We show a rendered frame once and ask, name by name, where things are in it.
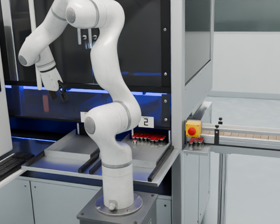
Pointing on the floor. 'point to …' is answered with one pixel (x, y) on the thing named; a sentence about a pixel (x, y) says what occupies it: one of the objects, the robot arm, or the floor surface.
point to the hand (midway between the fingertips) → (59, 98)
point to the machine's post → (178, 107)
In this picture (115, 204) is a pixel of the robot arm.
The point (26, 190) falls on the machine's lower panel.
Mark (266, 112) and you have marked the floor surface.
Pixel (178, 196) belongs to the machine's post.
